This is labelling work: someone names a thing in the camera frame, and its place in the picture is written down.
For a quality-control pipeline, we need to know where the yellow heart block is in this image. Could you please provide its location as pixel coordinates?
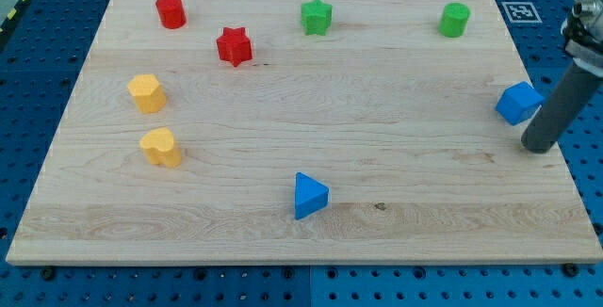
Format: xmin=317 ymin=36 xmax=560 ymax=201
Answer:
xmin=139 ymin=127 xmax=182 ymax=168

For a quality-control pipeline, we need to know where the green star block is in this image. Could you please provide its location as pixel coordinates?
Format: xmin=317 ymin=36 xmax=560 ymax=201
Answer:
xmin=301 ymin=0 xmax=333 ymax=36

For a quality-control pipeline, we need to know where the yellow hexagon block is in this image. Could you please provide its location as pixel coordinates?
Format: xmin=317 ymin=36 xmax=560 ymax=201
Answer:
xmin=127 ymin=74 xmax=167 ymax=114

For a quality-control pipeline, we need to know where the blue triangle block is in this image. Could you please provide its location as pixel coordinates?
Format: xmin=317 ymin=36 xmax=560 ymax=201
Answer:
xmin=294 ymin=172 xmax=329 ymax=219

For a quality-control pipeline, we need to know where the red cylinder block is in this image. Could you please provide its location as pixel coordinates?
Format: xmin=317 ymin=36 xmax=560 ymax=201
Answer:
xmin=155 ymin=0 xmax=187 ymax=29

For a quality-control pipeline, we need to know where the red star block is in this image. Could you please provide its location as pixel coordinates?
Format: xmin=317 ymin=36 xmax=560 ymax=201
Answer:
xmin=216 ymin=27 xmax=253 ymax=67

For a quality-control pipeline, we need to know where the green cylinder block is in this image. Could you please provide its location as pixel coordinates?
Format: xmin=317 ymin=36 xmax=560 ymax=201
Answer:
xmin=438 ymin=2 xmax=471 ymax=38

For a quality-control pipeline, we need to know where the blue cube block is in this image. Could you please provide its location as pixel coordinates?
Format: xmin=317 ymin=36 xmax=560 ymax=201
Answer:
xmin=496 ymin=81 xmax=545 ymax=125

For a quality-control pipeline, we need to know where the white fiducial marker tag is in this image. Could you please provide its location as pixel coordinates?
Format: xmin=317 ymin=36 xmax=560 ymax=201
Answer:
xmin=501 ymin=1 xmax=542 ymax=24

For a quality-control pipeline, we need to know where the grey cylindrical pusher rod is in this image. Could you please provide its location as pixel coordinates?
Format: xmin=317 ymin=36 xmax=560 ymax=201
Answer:
xmin=521 ymin=60 xmax=602 ymax=154

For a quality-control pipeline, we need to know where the wooden board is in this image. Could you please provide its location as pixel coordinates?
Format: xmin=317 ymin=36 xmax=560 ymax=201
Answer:
xmin=7 ymin=0 xmax=602 ymax=267

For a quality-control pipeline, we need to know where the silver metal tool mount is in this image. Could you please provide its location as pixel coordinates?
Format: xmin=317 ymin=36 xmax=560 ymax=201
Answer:
xmin=562 ymin=0 xmax=602 ymax=77

